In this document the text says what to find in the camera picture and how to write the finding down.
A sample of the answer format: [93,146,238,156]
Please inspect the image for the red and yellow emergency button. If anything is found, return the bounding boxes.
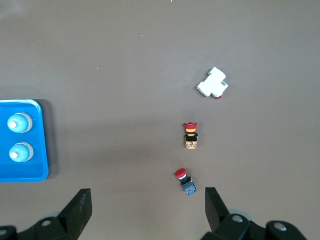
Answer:
[183,121,200,150]

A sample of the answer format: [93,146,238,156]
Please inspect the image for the white circuit breaker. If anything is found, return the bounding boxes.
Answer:
[195,66,229,100]

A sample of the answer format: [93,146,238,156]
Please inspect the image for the blue plastic tray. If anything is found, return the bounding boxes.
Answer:
[0,99,50,183]

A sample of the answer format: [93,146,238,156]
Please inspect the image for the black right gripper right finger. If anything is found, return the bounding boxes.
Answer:
[201,186,308,240]

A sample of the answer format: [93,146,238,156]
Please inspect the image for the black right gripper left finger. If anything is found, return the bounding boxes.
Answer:
[0,188,93,240]

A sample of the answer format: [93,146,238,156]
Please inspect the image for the blue dome bell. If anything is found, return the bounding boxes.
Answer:
[6,112,34,134]
[8,141,35,163]

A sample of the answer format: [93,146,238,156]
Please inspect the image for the red push button black body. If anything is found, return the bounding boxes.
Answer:
[174,167,198,197]

